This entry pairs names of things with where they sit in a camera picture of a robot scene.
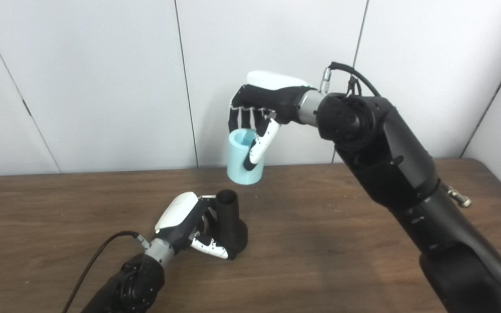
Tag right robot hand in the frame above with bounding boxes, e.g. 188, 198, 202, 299
227, 70, 318, 171

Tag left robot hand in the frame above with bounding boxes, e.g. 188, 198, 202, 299
154, 192, 229, 260

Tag black nozzle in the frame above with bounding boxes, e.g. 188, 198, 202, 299
209, 189, 248, 260

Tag light-blue hose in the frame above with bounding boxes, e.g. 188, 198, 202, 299
227, 129, 265, 185

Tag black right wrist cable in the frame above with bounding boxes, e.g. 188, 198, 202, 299
320, 62, 381, 98

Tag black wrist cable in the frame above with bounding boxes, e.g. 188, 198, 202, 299
61, 231, 151, 313
320, 62, 381, 98

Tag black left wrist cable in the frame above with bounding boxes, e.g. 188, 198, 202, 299
61, 231, 151, 313

